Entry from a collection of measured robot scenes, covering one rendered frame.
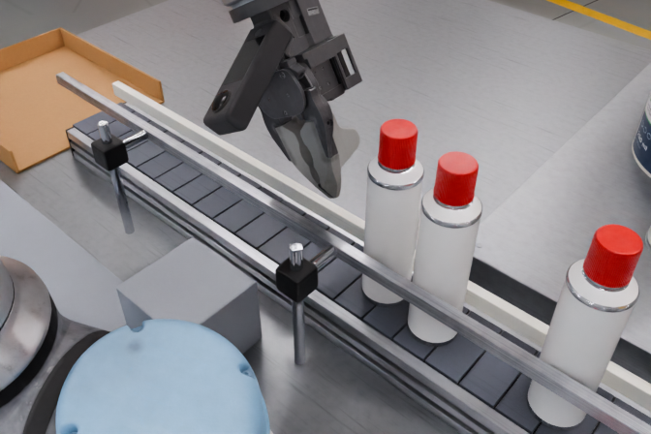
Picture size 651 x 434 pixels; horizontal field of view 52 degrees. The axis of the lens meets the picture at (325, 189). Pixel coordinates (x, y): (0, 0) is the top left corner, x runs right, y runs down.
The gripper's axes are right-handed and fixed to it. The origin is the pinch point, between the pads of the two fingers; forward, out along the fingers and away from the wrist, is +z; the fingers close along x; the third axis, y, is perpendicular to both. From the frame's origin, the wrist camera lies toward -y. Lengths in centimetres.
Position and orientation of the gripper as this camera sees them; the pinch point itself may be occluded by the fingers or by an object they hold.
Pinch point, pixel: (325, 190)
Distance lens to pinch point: 68.2
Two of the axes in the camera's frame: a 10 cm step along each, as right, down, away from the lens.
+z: 3.7, 8.8, 2.9
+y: 6.6, -4.7, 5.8
